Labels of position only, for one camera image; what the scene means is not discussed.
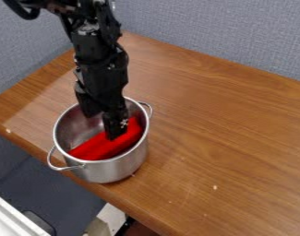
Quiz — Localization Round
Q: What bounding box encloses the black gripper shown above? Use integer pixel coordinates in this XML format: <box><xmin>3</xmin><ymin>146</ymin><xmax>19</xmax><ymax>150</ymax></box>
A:
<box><xmin>71</xmin><ymin>50</ymin><xmax>131</xmax><ymax>142</ymax></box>

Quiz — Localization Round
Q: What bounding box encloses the stainless steel pot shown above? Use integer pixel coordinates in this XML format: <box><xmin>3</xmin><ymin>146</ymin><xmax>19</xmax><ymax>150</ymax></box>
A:
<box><xmin>47</xmin><ymin>98</ymin><xmax>153</xmax><ymax>183</ymax></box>

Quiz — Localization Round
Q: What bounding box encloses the red rectangular block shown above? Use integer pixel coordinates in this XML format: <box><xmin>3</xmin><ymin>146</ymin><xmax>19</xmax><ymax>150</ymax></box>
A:
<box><xmin>68</xmin><ymin>117</ymin><xmax>142</xmax><ymax>160</ymax></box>

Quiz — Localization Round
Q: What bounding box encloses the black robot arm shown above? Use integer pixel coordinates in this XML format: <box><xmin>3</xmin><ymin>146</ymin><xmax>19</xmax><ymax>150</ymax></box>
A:
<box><xmin>3</xmin><ymin>0</ymin><xmax>128</xmax><ymax>140</ymax></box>

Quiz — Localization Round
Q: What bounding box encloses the white appliance with dark panel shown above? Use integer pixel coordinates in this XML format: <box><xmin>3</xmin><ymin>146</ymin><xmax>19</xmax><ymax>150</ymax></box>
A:
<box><xmin>0</xmin><ymin>197</ymin><xmax>55</xmax><ymax>236</ymax></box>

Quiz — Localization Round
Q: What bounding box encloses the white table leg bracket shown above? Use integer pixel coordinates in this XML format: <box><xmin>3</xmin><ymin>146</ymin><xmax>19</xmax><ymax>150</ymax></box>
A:
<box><xmin>82</xmin><ymin>204</ymin><xmax>127</xmax><ymax>236</ymax></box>

